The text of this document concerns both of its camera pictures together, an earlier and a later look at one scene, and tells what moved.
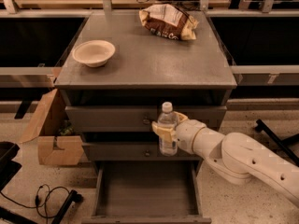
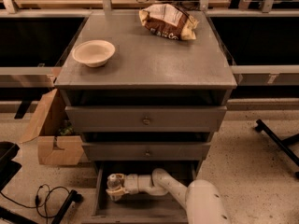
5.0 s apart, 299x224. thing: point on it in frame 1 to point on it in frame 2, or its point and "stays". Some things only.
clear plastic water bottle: [168, 119] to [113, 182]
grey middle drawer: [135, 151] stays
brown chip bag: [169, 21] stays
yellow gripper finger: [167, 133] to [117, 192]
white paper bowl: [93, 53] stays
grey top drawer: [134, 119] stays
